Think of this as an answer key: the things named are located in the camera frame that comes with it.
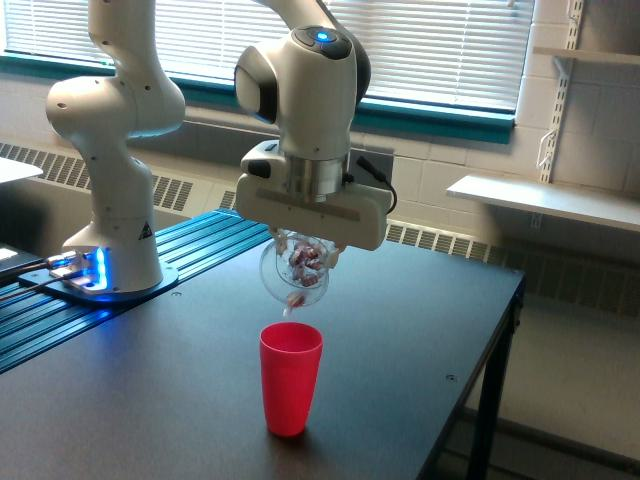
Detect white table top left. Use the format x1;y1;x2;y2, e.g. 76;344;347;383
0;157;43;184

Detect white window blinds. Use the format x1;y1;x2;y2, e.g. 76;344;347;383
1;1;534;111

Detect red white candies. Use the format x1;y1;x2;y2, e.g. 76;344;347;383
283;240;328;319

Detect white shelf rail standard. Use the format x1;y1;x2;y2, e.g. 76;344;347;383
534;1;584;184

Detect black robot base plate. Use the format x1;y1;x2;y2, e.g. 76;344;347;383
18;263;179;306

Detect clear plastic cup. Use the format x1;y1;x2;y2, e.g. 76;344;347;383
260;233;329;310

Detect red plastic cup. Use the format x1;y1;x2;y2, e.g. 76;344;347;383
259;322;323;437

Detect baseboard radiator grille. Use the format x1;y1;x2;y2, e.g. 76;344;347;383
1;143;639;318

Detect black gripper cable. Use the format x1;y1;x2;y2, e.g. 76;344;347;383
355;155;398;216

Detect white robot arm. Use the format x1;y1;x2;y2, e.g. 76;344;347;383
46;1;391;297

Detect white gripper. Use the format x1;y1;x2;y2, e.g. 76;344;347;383
236;141;388;265

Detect upper white wall shelf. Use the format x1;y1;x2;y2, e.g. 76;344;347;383
533;47;640;66

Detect black table leg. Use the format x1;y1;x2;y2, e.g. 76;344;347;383
466;280;526;479

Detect lower white wall shelf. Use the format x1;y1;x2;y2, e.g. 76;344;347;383
446;175;639;232

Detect blue slotted aluminium rail plate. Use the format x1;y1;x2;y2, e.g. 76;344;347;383
1;209;270;372

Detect white wall shelf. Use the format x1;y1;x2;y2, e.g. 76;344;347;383
533;47;640;66
446;175;639;232

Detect black cables at base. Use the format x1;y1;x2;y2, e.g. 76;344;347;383
0;255;66;301

